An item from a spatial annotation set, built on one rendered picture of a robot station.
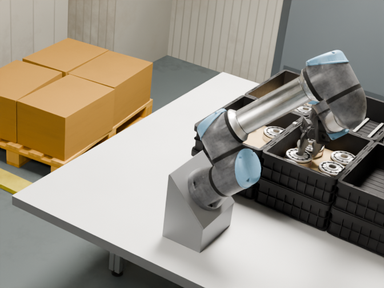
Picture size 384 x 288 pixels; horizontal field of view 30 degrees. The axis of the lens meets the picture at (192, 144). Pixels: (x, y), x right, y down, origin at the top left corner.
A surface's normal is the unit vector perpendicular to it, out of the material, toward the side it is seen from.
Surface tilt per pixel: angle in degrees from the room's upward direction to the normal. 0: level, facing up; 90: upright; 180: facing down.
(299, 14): 90
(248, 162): 52
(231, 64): 90
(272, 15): 90
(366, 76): 90
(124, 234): 0
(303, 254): 0
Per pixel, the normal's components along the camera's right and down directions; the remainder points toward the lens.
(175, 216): -0.52, 0.36
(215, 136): -0.37, 0.11
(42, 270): 0.11, -0.87
